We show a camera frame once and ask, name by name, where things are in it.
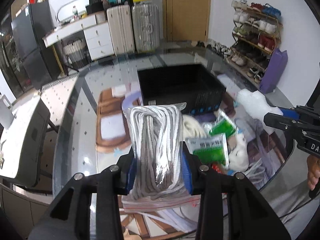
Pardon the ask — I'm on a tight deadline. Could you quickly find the white plush toy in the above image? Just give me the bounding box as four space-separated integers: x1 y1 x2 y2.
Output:
236 89 283 135

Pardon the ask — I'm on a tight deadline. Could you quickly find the green medicine sachet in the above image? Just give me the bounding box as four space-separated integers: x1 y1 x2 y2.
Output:
203 109 239 139
185 133 229 168

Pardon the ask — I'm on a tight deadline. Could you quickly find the bagged grey white rope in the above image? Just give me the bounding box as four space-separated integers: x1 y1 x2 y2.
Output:
121 102 201 214

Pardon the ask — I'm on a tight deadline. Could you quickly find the person's right hand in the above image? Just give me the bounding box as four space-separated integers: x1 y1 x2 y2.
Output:
307 155 320 191

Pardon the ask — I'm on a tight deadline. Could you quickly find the anime printed table mat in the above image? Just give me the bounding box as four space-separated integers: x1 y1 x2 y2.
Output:
97 89 290 239

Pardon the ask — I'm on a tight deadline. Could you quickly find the purple fabric bag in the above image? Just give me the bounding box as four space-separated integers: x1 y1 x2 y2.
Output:
259 48 288 94

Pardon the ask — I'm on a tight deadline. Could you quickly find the black cardboard box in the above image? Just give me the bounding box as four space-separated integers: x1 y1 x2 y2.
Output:
137 63 226 115

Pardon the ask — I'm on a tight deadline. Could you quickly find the wooden shoe rack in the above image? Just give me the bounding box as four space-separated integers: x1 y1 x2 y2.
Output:
228 0 283 85

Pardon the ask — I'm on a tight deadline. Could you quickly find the woven laundry basket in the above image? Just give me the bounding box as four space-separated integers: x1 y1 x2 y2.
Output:
63 39 88 69

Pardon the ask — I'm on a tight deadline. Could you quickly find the white drawer desk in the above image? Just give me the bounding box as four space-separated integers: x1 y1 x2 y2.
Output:
42 11 114 61

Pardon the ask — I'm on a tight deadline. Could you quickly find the wooden door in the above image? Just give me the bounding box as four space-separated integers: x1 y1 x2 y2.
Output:
163 0 211 42

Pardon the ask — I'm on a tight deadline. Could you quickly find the beige suitcase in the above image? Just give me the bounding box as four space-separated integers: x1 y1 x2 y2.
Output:
106 4 135 56

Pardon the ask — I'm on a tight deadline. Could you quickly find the silver suitcase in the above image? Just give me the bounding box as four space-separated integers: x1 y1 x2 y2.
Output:
132 3 160 52

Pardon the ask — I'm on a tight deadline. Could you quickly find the dark grey refrigerator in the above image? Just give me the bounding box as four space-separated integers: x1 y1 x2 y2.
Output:
11 2 61 89

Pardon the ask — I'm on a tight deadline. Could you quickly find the cream white rope coil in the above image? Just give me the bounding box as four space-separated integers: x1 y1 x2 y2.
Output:
182 114 208 140

